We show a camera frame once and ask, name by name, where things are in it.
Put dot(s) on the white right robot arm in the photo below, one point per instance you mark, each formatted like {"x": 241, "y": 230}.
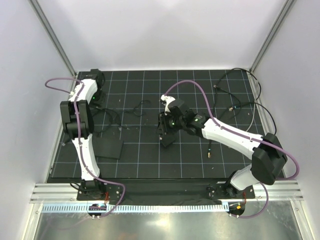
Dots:
{"x": 267, "y": 160}

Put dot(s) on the black cable green plug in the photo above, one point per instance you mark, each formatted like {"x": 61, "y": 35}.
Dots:
{"x": 267, "y": 120}
{"x": 232, "y": 96}

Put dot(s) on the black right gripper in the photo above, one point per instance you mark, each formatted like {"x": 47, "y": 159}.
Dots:
{"x": 161, "y": 128}

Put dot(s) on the black network switch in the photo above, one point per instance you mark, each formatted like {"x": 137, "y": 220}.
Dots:
{"x": 107, "y": 147}

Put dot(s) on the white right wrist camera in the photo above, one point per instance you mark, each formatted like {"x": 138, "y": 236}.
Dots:
{"x": 166, "y": 100}

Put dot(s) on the white slotted cable duct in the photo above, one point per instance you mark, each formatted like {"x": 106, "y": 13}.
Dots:
{"x": 99, "y": 208}

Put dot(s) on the aluminium frame rail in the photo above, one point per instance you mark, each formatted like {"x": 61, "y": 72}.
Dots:
{"x": 64, "y": 193}

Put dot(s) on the black power adapter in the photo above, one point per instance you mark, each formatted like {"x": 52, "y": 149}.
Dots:
{"x": 166, "y": 139}

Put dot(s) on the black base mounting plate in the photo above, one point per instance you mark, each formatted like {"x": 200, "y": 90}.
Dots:
{"x": 157, "y": 191}

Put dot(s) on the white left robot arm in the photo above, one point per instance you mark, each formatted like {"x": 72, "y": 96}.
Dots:
{"x": 78, "y": 124}

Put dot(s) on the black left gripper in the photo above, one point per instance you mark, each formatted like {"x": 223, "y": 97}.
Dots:
{"x": 98, "y": 104}

